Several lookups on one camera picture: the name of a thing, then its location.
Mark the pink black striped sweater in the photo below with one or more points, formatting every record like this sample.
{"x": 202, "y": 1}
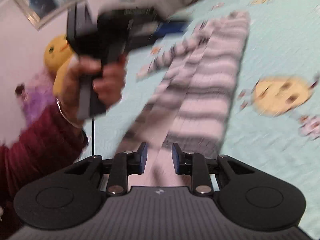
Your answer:
{"x": 191, "y": 105}

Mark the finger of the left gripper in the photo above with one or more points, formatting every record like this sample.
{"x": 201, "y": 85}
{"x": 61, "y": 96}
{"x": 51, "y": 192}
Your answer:
{"x": 171, "y": 27}

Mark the person's left hand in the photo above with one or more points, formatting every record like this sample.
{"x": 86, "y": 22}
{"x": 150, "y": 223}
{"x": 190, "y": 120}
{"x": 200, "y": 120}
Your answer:
{"x": 108, "y": 87}

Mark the purple plush toy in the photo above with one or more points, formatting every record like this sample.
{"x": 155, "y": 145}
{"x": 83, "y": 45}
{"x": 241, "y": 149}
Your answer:
{"x": 35, "y": 95}

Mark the yellow plush toy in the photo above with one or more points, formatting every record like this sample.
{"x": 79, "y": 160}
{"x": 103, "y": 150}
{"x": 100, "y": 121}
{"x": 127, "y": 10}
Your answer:
{"x": 57, "y": 57}

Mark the mint green quilted bedspread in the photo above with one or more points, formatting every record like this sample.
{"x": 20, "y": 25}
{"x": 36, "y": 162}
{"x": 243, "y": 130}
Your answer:
{"x": 283, "y": 41}

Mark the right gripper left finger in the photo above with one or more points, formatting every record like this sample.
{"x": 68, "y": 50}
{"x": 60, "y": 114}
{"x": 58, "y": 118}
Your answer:
{"x": 122, "y": 166}

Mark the red velvet sleeve forearm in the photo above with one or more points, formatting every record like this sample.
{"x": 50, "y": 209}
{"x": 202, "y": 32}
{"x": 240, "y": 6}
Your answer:
{"x": 48, "y": 145}

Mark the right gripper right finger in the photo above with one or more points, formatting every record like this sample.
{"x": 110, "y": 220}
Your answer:
{"x": 194, "y": 165}

